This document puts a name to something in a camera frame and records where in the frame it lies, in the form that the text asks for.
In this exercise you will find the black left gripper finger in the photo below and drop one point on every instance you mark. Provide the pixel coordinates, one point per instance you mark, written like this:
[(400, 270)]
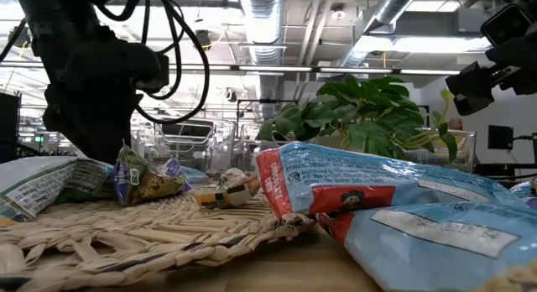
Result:
[(100, 137)]

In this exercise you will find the green granola bar wrapper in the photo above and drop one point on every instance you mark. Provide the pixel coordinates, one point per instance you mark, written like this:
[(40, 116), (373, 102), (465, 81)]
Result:
[(90, 178)]

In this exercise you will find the green purple granola bar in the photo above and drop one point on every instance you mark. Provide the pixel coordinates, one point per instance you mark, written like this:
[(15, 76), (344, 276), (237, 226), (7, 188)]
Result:
[(147, 185)]

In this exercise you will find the blue Quaker chewy bar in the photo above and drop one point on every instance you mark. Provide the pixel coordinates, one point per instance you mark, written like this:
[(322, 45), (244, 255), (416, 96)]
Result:
[(356, 174), (419, 258), (195, 175)]

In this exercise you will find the orange white granola bar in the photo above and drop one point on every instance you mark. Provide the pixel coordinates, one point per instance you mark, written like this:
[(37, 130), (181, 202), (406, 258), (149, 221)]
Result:
[(228, 193)]

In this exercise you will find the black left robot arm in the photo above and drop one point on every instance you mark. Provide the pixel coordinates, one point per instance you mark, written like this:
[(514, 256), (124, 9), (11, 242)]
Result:
[(63, 15)]

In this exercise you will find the person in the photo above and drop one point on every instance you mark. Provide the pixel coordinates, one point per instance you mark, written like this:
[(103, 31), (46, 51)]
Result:
[(456, 124)]

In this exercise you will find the clear plastic bin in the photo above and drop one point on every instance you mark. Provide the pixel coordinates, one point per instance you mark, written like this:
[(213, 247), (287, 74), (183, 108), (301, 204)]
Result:
[(247, 149), (189, 151), (465, 149)]

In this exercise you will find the green potted plant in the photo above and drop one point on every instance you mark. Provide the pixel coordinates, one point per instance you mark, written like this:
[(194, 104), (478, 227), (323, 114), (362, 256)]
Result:
[(369, 111)]

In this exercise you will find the round woven straw mat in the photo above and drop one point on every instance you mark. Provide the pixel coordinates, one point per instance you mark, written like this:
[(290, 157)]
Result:
[(147, 237)]

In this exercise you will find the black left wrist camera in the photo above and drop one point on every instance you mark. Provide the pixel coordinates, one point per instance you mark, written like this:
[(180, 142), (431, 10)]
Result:
[(153, 69)]

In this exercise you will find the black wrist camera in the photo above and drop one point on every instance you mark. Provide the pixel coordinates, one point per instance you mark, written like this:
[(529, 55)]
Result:
[(503, 23), (153, 69)]

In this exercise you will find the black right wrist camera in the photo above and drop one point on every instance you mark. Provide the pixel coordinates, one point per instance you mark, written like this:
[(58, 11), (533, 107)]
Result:
[(503, 23)]

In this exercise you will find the black metal table frame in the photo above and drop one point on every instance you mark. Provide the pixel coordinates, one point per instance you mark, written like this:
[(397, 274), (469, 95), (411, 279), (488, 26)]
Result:
[(503, 170)]

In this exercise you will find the black background frame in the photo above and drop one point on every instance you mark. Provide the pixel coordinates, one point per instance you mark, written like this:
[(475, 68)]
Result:
[(268, 101)]

